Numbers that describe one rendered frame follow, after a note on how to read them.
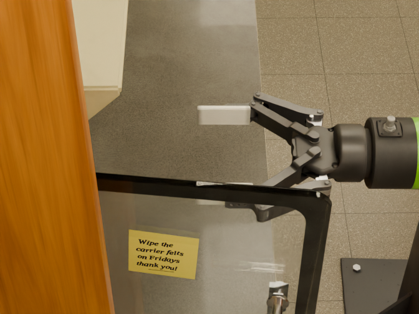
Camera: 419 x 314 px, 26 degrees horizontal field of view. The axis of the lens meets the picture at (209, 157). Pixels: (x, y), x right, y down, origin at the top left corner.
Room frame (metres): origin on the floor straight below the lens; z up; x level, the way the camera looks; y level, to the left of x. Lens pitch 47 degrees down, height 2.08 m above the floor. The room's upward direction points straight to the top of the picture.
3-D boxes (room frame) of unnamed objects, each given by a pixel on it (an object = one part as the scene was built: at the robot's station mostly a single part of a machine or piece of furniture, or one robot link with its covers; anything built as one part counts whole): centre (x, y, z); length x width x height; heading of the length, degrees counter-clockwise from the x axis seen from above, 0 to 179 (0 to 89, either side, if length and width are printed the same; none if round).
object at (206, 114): (0.86, -0.02, 1.23); 0.07 x 0.01 x 0.03; 90
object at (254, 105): (0.84, -0.10, 1.23); 0.11 x 0.01 x 0.04; 48
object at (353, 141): (0.79, -0.15, 1.23); 0.09 x 0.08 x 0.07; 90
